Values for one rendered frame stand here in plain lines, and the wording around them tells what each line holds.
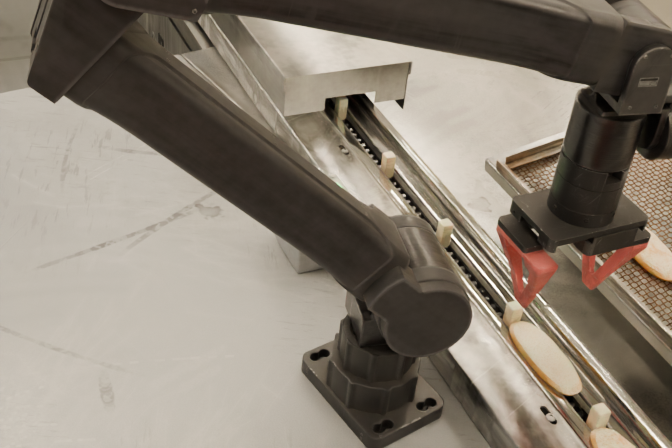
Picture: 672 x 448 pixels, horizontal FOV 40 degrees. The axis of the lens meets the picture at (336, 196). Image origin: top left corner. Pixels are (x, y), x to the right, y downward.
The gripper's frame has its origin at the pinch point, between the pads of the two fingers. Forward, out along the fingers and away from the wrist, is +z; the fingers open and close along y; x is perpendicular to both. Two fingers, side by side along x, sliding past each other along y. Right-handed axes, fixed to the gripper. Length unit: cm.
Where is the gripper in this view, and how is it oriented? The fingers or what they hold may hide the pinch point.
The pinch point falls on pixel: (556, 287)
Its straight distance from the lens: 87.5
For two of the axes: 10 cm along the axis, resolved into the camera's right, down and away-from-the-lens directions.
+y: 9.1, -1.8, 3.8
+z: -0.8, 8.1, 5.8
